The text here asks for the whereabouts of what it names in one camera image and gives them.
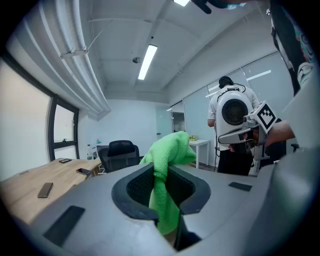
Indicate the green microfibre cloth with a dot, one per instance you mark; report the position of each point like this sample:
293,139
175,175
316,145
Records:
172,147

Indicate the black chair headrest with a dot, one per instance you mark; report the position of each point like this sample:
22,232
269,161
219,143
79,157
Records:
121,145

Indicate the black window frame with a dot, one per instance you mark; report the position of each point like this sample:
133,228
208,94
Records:
52,125

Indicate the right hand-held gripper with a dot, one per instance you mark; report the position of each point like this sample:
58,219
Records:
266,117

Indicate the white low cabinet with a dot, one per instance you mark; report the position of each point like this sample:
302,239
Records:
101,147

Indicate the white table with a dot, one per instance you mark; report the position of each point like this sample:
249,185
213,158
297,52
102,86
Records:
200,143

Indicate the small grey flat item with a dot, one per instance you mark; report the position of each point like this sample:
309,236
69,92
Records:
23,172

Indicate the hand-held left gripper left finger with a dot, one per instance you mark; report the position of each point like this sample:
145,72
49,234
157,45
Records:
100,200

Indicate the dark brown phone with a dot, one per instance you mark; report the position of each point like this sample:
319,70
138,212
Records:
45,190

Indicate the bunch of bananas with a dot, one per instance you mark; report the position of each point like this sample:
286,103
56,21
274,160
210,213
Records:
193,137

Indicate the glossy black phone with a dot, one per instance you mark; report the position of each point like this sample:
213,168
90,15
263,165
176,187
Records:
83,171

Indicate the clear bottle with green label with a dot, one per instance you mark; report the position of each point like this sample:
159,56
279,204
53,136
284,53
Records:
89,153

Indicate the light wooden desk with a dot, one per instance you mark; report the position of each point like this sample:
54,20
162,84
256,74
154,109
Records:
25,190

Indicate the person's right forearm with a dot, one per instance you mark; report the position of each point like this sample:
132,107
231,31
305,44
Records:
280,133

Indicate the person's black printed t-shirt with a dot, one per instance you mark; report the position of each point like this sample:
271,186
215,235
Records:
287,37

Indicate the frosted glass door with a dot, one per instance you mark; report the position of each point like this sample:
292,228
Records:
163,122

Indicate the small black flat case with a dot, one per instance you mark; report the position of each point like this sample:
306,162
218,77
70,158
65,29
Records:
65,160

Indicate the person's right hand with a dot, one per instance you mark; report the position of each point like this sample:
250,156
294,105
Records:
248,137

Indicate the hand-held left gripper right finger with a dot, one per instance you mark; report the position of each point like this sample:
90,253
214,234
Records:
225,205

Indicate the white ceiling pipe run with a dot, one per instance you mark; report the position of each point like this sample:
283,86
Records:
62,50

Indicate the rectangular ceiling light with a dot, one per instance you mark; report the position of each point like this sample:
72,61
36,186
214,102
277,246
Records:
147,61
181,2

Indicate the dark ceiling dome sensor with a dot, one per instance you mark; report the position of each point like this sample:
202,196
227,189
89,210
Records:
136,60

